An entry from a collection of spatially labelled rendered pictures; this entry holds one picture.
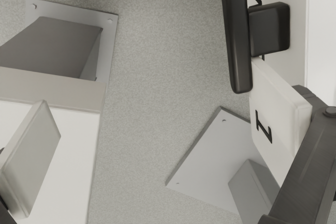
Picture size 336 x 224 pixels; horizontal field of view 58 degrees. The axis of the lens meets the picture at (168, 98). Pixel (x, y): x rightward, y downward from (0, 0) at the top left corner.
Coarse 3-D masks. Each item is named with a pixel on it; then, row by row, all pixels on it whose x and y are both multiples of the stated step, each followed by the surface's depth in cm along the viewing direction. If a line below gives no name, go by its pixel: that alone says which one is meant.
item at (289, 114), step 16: (256, 64) 18; (256, 80) 18; (272, 80) 16; (256, 96) 19; (272, 96) 16; (288, 96) 14; (272, 112) 16; (288, 112) 14; (304, 112) 13; (272, 128) 17; (288, 128) 14; (304, 128) 13; (288, 144) 15
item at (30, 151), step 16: (32, 112) 18; (48, 112) 19; (32, 128) 17; (48, 128) 19; (16, 144) 15; (32, 144) 16; (48, 144) 18; (0, 160) 14; (16, 160) 14; (32, 160) 16; (48, 160) 18; (0, 176) 13; (16, 176) 14; (32, 176) 15; (0, 192) 13; (16, 192) 14; (32, 192) 15; (16, 208) 14
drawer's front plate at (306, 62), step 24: (264, 0) 20; (288, 0) 17; (312, 0) 15; (312, 24) 16; (288, 48) 18; (312, 48) 16; (288, 72) 19; (312, 72) 17; (264, 120) 26; (264, 144) 28; (288, 168) 23
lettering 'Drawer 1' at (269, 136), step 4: (256, 0) 22; (260, 0) 21; (256, 4) 22; (260, 4) 21; (256, 112) 28; (256, 116) 28; (256, 120) 28; (256, 124) 29; (260, 124) 27; (256, 128) 29; (268, 128) 25; (264, 132) 27; (268, 132) 26; (268, 136) 26
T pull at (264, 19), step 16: (224, 0) 17; (240, 0) 16; (224, 16) 17; (240, 16) 17; (256, 16) 17; (272, 16) 17; (288, 16) 17; (240, 32) 17; (256, 32) 17; (272, 32) 17; (288, 32) 18; (240, 48) 18; (256, 48) 18; (272, 48) 18; (240, 64) 18; (240, 80) 18
